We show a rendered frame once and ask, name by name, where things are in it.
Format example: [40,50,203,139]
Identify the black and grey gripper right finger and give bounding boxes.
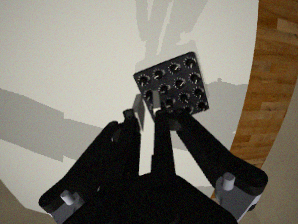
[147,90,268,224]

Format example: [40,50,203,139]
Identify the black knob box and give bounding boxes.
[133,52,209,123]

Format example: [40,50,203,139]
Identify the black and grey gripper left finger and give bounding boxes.
[38,93,145,224]

